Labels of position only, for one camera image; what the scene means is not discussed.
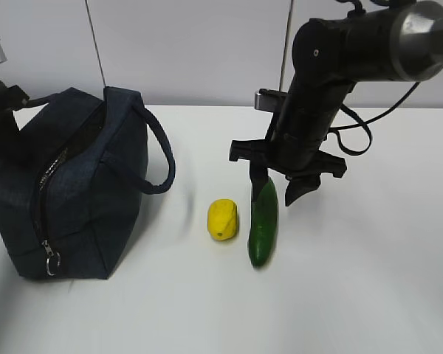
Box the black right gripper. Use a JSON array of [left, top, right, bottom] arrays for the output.
[[229, 79, 346, 209]]

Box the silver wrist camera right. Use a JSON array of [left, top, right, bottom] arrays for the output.
[[254, 88, 287, 113]]

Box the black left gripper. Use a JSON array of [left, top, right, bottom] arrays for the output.
[[0, 81, 30, 164]]

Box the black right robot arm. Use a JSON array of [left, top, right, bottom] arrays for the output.
[[230, 1, 443, 205]]

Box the yellow lemon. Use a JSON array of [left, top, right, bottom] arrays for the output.
[[207, 199, 238, 241]]

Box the dark navy lunch bag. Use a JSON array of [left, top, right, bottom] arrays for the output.
[[0, 86, 176, 280]]

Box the green cucumber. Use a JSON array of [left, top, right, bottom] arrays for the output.
[[247, 177, 278, 268]]

